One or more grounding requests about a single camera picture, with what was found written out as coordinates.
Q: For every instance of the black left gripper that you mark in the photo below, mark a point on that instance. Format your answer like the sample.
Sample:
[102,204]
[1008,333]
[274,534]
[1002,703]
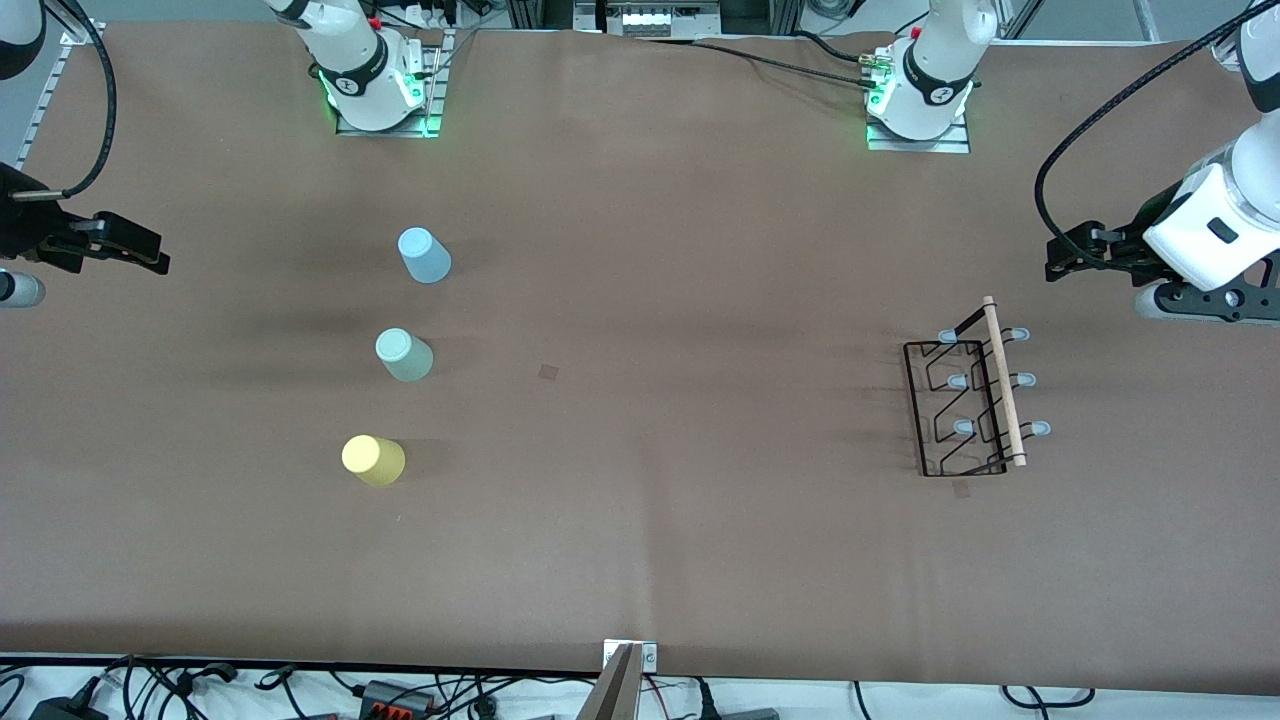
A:
[1131,247]

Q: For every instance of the slotted aluminium rail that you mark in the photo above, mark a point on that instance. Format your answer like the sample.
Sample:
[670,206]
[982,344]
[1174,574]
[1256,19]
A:
[45,105]

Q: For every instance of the aluminium frame extrusion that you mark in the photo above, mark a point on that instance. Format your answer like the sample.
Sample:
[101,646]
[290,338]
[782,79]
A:
[1228,50]
[85,32]

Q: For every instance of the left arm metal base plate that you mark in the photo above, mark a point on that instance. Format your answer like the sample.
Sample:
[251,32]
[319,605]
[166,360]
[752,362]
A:
[950,145]

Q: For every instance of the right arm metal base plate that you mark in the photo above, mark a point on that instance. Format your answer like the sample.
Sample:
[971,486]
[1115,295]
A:
[432,100]

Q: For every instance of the mint green plastic cup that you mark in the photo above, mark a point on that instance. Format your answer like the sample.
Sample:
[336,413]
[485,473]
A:
[405,356]

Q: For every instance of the grey camera stand post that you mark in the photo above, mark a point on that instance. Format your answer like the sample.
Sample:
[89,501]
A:
[612,695]

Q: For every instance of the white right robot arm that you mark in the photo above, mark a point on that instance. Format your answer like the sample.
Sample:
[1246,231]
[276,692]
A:
[350,50]

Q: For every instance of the white metal bracket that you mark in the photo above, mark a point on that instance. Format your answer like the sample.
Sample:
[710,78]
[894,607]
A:
[648,656]

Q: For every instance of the yellow plastic cup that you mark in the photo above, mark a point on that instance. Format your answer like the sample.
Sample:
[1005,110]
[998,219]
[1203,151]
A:
[373,461]

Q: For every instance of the black orange connector block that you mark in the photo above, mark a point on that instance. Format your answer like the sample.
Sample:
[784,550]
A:
[398,698]

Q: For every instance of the black plug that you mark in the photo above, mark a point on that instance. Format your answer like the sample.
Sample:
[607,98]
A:
[705,700]

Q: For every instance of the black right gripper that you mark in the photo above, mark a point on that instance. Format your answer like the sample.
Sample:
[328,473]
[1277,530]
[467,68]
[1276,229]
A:
[22,224]

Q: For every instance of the black power adapter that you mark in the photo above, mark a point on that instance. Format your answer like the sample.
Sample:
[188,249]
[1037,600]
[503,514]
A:
[65,710]

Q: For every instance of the white power strip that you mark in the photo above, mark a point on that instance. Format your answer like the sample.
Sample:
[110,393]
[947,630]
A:
[430,14]

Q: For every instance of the flat grey box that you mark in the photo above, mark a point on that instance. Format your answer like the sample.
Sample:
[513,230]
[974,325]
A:
[750,714]

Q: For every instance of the brown table cover sheet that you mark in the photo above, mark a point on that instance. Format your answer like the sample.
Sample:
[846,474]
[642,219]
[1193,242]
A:
[640,540]

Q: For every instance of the grey socket box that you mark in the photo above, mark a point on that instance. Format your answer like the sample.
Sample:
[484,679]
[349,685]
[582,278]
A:
[660,18]

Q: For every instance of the light blue plastic cup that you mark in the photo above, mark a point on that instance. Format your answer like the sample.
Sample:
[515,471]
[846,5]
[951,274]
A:
[425,257]

